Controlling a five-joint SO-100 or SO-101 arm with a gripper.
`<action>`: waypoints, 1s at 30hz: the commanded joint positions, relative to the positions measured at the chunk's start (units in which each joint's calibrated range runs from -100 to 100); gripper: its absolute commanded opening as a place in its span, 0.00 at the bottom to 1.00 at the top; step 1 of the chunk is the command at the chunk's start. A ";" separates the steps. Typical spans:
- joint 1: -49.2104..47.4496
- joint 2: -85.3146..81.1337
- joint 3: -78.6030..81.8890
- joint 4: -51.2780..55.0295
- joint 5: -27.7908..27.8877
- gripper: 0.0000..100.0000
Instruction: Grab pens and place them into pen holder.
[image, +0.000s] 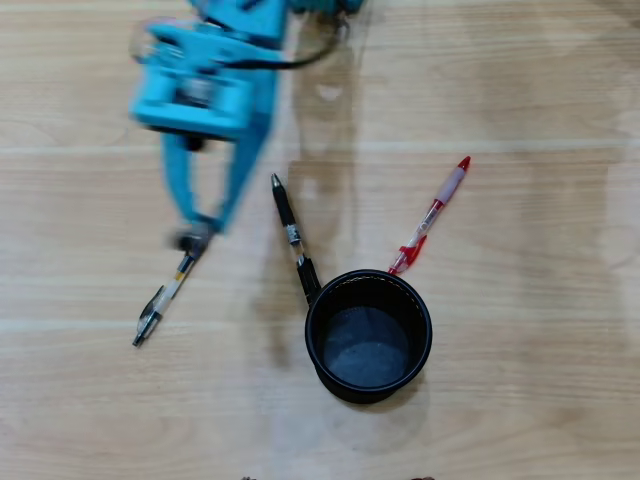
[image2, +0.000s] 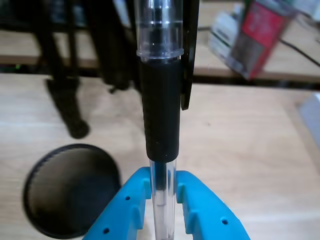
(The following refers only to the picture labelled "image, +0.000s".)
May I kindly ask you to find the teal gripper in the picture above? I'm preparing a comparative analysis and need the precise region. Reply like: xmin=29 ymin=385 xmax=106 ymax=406
xmin=142 ymin=19 xmax=282 ymax=237

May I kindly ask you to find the black grip retractable pen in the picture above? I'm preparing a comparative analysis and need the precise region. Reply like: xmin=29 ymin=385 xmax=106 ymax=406
xmin=270 ymin=172 xmax=323 ymax=307

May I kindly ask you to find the clear barrel retractable pen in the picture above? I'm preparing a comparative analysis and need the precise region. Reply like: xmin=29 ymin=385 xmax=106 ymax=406
xmin=131 ymin=227 xmax=211 ymax=348

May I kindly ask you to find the red retractable pen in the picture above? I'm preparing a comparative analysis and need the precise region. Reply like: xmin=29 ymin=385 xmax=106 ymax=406
xmin=387 ymin=155 xmax=472 ymax=277

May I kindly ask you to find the black mesh pen holder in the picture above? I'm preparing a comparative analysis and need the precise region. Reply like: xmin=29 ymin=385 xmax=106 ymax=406
xmin=304 ymin=269 xmax=434 ymax=405

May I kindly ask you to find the black camera cable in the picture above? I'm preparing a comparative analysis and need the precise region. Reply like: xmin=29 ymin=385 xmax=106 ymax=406
xmin=219 ymin=14 xmax=351 ymax=72

